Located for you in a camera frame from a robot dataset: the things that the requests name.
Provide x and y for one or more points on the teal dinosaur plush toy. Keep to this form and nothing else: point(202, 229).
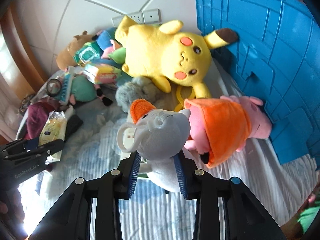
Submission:
point(82, 90)

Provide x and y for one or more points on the brown capybara plush toy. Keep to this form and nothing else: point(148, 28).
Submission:
point(65, 57)

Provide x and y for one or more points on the blue white comb toy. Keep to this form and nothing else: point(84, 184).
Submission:
point(66, 86)

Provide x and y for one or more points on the black tape roll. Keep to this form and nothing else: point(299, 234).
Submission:
point(53, 87)

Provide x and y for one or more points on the blue plush toy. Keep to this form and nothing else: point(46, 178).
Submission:
point(106, 40)

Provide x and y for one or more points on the white wipes packet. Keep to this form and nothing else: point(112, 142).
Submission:
point(54, 128)

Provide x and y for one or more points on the blue plastic crate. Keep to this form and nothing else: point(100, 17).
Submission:
point(276, 59)

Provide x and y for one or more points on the pink pig plush orange dress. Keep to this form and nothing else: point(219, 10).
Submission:
point(219, 127)

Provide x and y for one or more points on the grey furry pompom keychain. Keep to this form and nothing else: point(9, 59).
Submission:
point(142, 88)

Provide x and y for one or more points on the white wall socket panel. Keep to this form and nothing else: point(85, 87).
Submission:
point(150, 16)

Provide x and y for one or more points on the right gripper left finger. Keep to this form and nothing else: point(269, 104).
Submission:
point(70, 216)

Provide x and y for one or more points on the yellow Pikachu plush toy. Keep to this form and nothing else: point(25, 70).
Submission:
point(167, 55)

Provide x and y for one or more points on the grey elephant plush toy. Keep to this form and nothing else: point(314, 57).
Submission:
point(157, 135)

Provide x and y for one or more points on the green wet wipes pack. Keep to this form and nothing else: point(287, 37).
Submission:
point(88, 52)

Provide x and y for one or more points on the green frog plush toy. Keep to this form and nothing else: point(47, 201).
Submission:
point(118, 56)

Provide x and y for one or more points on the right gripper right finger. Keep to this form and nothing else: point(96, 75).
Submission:
point(244, 215)

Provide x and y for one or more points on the maroon knit beanie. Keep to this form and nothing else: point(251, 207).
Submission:
point(37, 117)

